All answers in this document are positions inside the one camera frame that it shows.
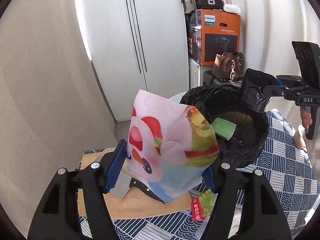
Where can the orange Philips box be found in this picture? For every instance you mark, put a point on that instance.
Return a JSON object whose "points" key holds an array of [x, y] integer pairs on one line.
{"points": [[211, 32]]}

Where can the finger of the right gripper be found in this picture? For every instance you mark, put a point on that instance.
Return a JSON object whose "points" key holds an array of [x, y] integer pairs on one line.
{"points": [[289, 80], [280, 90]]}

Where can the red green snack bag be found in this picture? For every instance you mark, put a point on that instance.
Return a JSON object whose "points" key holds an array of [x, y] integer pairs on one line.
{"points": [[203, 205]]}

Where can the black trash bag liner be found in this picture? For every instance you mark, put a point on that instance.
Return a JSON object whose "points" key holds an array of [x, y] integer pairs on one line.
{"points": [[222, 101]]}

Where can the wooden cutting board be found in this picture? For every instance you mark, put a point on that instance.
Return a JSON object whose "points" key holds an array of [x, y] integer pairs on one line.
{"points": [[135, 204]]}

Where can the black suitcase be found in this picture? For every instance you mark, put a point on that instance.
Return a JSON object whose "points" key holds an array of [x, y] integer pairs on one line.
{"points": [[210, 79]]}

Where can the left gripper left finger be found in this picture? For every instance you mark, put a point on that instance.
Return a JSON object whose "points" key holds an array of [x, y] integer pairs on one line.
{"points": [[57, 216]]}

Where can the black plastic wrapper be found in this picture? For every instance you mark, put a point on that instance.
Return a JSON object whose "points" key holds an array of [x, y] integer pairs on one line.
{"points": [[251, 91]]}

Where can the white folded cloth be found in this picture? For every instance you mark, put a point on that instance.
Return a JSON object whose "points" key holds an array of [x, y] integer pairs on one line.
{"points": [[231, 8]]}

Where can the black pouch with logo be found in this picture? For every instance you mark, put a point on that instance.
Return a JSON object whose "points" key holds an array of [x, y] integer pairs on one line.
{"points": [[209, 4]]}

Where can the white round chair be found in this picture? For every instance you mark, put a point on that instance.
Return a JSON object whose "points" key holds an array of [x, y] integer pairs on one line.
{"points": [[177, 98]]}

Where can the person's right hand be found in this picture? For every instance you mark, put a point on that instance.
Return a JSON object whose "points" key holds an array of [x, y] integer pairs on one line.
{"points": [[305, 118]]}

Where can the pink cartoon snack bag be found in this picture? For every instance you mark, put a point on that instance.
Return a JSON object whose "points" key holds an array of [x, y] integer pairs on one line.
{"points": [[169, 145]]}

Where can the beige small handbag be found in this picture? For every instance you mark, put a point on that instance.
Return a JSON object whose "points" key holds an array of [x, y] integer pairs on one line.
{"points": [[189, 6]]}

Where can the brown leather handbag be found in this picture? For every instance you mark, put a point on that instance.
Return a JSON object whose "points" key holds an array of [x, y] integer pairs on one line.
{"points": [[229, 66]]}

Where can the cleaver with black handle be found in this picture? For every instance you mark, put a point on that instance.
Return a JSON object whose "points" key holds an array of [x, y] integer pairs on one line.
{"points": [[125, 184]]}

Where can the blue patterned tablecloth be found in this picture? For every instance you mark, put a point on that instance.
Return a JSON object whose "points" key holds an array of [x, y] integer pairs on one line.
{"points": [[287, 168]]}

